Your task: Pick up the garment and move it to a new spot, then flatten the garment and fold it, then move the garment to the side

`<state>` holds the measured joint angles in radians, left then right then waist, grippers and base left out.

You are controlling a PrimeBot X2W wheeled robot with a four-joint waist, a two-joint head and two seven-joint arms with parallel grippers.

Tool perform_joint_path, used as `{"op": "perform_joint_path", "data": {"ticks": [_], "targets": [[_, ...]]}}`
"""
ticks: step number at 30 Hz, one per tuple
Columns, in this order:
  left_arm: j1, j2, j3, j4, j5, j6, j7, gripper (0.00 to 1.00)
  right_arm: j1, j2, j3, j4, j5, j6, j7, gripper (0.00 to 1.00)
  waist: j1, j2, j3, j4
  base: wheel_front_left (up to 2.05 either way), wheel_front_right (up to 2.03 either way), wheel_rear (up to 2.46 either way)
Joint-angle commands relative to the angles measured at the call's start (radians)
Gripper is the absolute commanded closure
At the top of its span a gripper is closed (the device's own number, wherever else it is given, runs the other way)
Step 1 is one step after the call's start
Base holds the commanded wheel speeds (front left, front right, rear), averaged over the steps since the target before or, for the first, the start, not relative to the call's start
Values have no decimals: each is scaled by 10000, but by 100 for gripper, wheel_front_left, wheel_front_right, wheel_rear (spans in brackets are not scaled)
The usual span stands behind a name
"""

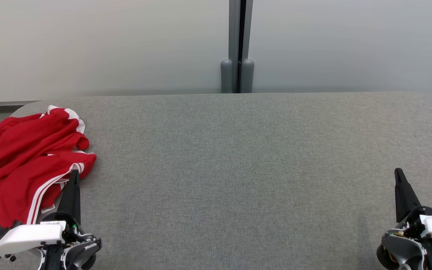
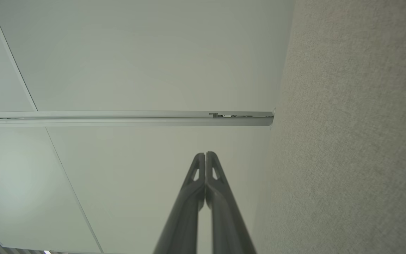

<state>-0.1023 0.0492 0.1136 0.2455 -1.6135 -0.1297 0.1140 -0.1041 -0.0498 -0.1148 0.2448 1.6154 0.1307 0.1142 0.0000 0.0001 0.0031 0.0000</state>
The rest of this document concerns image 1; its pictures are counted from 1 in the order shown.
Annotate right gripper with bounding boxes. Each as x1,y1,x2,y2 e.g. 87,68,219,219
394,168,432,237

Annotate grey partition post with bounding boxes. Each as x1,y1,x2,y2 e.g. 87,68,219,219
221,0,241,93
242,0,255,93

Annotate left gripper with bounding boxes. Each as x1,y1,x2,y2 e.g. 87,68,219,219
43,169,81,242

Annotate grey fabric sofa seat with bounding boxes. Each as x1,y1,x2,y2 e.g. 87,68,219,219
0,92,432,270

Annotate red shorts with white stripes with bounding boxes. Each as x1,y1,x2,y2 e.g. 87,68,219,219
0,152,97,237

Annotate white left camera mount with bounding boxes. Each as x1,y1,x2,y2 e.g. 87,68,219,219
0,220,67,257

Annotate red jersey number 23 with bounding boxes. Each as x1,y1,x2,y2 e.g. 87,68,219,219
0,105,90,180

